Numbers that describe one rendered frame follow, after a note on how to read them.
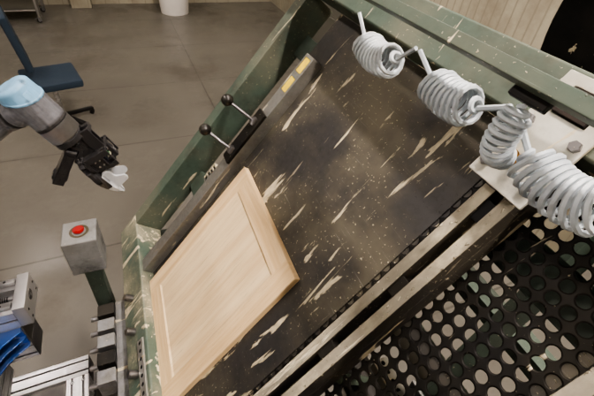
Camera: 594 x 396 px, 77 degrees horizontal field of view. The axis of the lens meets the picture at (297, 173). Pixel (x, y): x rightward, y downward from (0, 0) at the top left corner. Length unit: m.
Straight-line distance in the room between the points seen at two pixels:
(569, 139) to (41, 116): 0.96
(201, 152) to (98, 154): 0.54
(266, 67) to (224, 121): 0.25
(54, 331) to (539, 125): 2.45
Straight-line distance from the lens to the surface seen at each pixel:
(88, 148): 1.04
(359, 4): 1.03
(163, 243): 1.41
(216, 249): 1.17
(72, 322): 2.59
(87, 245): 1.64
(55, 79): 3.97
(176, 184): 1.54
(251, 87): 1.37
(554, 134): 0.62
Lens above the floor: 2.06
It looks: 38 degrees down
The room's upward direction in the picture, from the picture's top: 7 degrees clockwise
